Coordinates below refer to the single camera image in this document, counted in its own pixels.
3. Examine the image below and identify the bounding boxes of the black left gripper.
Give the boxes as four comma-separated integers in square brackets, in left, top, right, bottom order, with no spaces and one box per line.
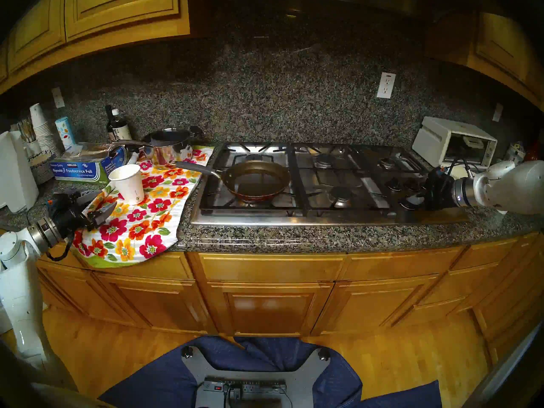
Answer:
[51,190,118,238]

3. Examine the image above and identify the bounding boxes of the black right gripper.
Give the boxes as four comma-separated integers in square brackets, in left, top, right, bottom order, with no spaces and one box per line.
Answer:
[407,167,455,211]

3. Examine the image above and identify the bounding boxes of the white utensil holder cup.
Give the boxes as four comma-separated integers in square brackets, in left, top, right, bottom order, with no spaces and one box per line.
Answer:
[17,118,42,157]

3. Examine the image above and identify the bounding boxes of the black cast iron grate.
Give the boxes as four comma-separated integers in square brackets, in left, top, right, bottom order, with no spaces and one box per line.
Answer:
[289,143,394,211]
[370,147,430,176]
[200,142,304,212]

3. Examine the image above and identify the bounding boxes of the blue foil sheet box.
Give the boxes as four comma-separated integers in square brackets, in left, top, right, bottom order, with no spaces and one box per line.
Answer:
[50,142,128,185]

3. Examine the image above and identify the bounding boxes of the folded yellow cloth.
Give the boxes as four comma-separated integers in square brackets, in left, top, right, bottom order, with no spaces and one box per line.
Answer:
[446,164,479,180]

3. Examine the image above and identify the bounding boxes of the white toaster oven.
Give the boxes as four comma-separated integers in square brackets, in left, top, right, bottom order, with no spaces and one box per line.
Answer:
[411,116,498,171]

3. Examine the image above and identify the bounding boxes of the floral kitchen towel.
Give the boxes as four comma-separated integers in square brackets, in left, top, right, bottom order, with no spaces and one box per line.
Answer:
[70,146,215,268]

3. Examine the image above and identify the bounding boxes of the speckled grey bowl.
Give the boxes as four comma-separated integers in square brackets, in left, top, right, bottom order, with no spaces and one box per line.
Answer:
[29,153,55,186]

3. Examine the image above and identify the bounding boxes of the soy sauce bottle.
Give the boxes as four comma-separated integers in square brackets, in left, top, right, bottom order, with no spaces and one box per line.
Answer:
[110,108,132,142]

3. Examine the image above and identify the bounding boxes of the patterned salt canister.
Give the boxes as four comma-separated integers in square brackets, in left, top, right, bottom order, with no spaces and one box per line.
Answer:
[54,117,76,148]

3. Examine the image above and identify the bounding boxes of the stainless steel saucepan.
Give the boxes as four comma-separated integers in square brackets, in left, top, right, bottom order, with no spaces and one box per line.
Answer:
[111,126,204,170]

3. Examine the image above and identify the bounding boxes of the stack of paper cups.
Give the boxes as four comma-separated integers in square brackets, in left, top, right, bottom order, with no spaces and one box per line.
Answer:
[29,103,58,155]

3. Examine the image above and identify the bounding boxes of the stainless steel gas cooktop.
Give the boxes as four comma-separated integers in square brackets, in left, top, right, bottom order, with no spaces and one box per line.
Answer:
[190,142,469,227]

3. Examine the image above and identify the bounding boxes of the brown frying pan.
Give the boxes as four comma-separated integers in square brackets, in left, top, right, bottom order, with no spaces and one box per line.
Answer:
[172,160,292,203]

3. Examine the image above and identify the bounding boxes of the wooden upper cabinet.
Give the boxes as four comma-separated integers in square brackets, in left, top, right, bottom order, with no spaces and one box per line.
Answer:
[425,8,544,110]
[0,0,190,95]

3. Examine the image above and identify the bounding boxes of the wooden lower cabinets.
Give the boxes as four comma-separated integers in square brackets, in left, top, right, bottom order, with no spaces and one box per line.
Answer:
[25,231,544,369]

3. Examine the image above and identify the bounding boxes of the blue moving blanket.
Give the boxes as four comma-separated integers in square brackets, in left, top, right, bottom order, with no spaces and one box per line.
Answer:
[100,336,442,408]

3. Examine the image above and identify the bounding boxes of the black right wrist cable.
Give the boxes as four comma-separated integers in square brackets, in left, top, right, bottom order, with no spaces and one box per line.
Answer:
[442,156,482,179]

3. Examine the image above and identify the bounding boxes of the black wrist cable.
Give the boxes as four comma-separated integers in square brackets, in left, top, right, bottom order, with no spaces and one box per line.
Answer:
[442,156,482,179]
[45,236,76,261]

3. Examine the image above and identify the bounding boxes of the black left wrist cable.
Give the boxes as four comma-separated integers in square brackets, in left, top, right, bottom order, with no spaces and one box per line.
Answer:
[45,236,76,261]

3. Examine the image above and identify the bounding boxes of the white wall outlet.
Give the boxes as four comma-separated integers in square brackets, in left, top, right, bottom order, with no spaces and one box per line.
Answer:
[377,72,397,99]

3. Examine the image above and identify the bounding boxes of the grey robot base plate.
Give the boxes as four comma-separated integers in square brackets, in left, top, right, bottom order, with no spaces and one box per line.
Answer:
[182,346,331,408]

